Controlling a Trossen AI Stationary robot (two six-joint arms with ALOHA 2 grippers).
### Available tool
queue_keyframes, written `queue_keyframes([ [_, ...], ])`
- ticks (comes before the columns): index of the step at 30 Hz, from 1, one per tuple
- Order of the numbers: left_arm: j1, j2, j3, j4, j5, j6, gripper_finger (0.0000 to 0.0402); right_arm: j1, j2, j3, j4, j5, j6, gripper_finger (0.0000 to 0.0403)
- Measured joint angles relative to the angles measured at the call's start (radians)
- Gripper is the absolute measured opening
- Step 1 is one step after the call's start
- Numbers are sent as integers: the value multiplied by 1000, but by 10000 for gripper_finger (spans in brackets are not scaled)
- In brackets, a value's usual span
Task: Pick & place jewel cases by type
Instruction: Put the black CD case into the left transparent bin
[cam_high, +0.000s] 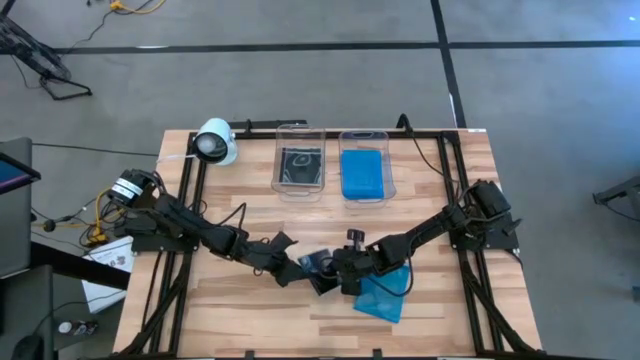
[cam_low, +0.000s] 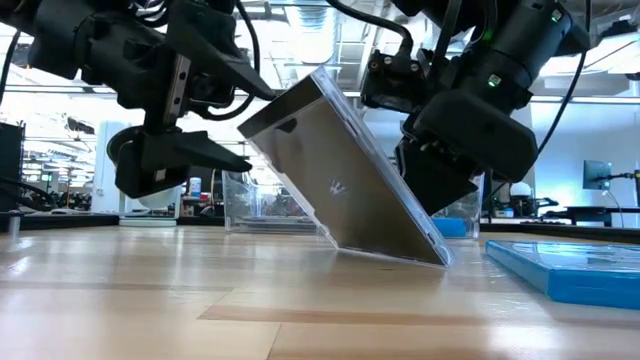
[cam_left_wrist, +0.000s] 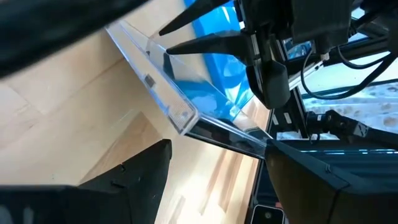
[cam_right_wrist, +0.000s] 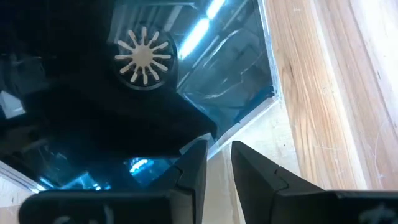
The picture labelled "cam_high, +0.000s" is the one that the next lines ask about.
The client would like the black metal table frame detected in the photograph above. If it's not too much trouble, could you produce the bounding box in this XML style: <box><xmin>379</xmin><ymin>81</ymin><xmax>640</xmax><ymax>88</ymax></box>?
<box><xmin>117</xmin><ymin>118</ymin><xmax>544</xmax><ymax>360</ymax></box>

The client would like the dark grey desk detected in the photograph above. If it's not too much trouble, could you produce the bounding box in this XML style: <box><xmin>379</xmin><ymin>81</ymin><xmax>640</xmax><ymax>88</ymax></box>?
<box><xmin>0</xmin><ymin>263</ymin><xmax>56</xmax><ymax>360</ymax></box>

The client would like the grey cabinet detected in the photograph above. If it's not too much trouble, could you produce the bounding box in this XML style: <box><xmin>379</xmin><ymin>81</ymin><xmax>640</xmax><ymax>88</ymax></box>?
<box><xmin>0</xmin><ymin>137</ymin><xmax>34</xmax><ymax>279</ymax></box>

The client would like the black floor beam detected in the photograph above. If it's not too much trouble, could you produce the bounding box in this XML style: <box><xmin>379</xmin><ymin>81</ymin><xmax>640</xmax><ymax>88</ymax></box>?
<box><xmin>29</xmin><ymin>241</ymin><xmax>132</xmax><ymax>291</ymax></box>

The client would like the clear jewel case black tray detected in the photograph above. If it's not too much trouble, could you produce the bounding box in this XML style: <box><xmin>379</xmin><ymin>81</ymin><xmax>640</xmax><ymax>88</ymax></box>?
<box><xmin>298</xmin><ymin>247</ymin><xmax>347</xmax><ymax>297</ymax></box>

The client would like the black tripod stand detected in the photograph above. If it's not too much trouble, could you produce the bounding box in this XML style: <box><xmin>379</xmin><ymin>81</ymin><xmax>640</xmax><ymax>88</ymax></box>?
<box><xmin>0</xmin><ymin>0</ymin><xmax>94</xmax><ymax>101</ymax></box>

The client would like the thin black floor cable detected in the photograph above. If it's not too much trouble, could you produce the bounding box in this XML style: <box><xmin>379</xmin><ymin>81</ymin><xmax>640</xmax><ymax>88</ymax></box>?
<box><xmin>31</xmin><ymin>142</ymin><xmax>160</xmax><ymax>158</ymax></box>

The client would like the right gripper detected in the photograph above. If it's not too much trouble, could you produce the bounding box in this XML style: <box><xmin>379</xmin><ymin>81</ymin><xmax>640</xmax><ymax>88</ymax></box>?
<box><xmin>331</xmin><ymin>228</ymin><xmax>384</xmax><ymax>297</ymax></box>

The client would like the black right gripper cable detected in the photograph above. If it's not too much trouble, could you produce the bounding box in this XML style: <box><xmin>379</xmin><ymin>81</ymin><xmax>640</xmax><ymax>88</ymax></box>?
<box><xmin>364</xmin><ymin>249</ymin><xmax>415</xmax><ymax>299</ymax></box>

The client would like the yellow floor cable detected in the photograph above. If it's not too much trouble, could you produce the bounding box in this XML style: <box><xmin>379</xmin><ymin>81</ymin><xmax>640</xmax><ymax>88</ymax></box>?
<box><xmin>91</xmin><ymin>185</ymin><xmax>132</xmax><ymax>247</ymax></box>
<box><xmin>108</xmin><ymin>0</ymin><xmax>167</xmax><ymax>15</ymax></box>

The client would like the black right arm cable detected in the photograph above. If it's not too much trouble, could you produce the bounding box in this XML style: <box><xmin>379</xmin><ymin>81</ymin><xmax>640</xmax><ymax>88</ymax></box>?
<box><xmin>397</xmin><ymin>113</ymin><xmax>481</xmax><ymax>201</ymax></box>

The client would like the small black gadget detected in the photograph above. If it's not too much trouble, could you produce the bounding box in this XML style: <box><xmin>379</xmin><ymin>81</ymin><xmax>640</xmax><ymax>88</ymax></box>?
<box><xmin>72</xmin><ymin>319</ymin><xmax>100</xmax><ymax>337</ymax></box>

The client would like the clear plastic bin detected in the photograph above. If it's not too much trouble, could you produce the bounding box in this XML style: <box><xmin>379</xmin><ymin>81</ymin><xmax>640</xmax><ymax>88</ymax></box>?
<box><xmin>270</xmin><ymin>123</ymin><xmax>327</xmax><ymax>204</ymax></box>
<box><xmin>337</xmin><ymin>129</ymin><xmax>397</xmax><ymax>210</ymax></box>

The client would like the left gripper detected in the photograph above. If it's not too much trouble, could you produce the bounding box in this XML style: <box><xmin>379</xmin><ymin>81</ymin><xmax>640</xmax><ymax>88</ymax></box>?
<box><xmin>258</xmin><ymin>229</ymin><xmax>311</xmax><ymax>290</ymax></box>

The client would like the black computer mouse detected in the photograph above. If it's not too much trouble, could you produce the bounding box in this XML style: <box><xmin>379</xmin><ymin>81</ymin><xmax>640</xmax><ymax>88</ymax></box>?
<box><xmin>12</xmin><ymin>333</ymin><xmax>45</xmax><ymax>360</ymax></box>

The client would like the blue jewel case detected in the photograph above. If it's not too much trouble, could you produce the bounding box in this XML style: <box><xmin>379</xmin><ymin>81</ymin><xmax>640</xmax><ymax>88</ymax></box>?
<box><xmin>353</xmin><ymin>263</ymin><xmax>412</xmax><ymax>325</ymax></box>
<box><xmin>340</xmin><ymin>148</ymin><xmax>386</xmax><ymax>201</ymax></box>

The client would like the white cardboard box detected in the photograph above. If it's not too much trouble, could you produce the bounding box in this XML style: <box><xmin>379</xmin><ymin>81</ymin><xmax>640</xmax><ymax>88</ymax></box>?
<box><xmin>81</xmin><ymin>234</ymin><xmax>136</xmax><ymax>315</ymax></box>

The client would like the clear jewel case silver disc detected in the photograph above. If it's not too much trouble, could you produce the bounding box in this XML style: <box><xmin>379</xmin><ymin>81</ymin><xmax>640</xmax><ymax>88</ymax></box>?
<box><xmin>278</xmin><ymin>146</ymin><xmax>323</xmax><ymax>187</ymax></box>

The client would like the blue screen tablet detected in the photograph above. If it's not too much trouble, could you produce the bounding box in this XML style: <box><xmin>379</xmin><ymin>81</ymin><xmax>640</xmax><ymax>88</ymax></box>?
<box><xmin>0</xmin><ymin>151</ymin><xmax>42</xmax><ymax>196</ymax></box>

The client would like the grey stand leg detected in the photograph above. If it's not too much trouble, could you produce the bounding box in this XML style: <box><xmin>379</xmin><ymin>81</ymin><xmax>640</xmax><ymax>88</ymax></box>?
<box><xmin>592</xmin><ymin>173</ymin><xmax>640</xmax><ymax>206</ymax></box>

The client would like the black floor cable bundle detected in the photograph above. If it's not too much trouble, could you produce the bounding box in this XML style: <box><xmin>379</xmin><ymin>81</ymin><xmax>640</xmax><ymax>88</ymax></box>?
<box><xmin>29</xmin><ymin>169</ymin><xmax>156</xmax><ymax>246</ymax></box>

